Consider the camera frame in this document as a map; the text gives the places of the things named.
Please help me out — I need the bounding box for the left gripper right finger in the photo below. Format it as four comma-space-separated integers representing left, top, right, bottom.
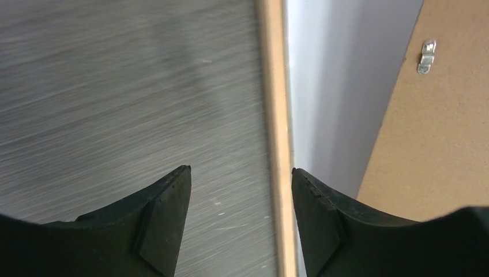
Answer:
291, 169, 488, 276

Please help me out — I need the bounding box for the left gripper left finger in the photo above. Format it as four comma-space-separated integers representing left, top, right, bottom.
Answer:
1, 165, 191, 276

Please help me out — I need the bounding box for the brown fibreboard backing board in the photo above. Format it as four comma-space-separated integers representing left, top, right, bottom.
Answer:
358, 1, 488, 221

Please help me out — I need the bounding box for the glossy colour photo print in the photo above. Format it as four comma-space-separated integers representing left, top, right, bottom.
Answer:
286, 1, 422, 197

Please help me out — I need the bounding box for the light wooden picture frame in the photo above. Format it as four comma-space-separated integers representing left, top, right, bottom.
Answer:
257, 1, 298, 276

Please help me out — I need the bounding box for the small metal turn clip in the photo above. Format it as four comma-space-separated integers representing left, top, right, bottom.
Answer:
417, 39, 437, 74

